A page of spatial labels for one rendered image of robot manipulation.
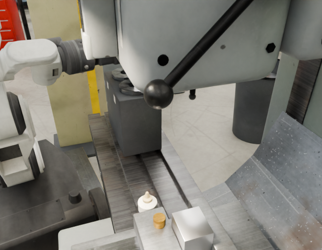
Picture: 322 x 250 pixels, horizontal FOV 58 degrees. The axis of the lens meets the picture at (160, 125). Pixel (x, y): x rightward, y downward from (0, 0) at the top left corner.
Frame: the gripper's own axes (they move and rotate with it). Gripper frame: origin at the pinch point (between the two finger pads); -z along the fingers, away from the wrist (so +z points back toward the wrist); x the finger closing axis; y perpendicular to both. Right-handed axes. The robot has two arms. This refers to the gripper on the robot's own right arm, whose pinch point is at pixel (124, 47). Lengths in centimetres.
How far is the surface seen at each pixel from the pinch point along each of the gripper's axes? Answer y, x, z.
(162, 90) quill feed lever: -14, -56, 23
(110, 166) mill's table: 27.6, -15.8, 14.2
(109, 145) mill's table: 27.6, -6.0, 10.2
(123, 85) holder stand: 7.6, -8.2, 4.9
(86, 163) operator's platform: 80, 54, 2
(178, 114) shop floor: 119, 125, -117
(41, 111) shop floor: 120, 207, -3
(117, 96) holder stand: 8.9, -11.5, 8.5
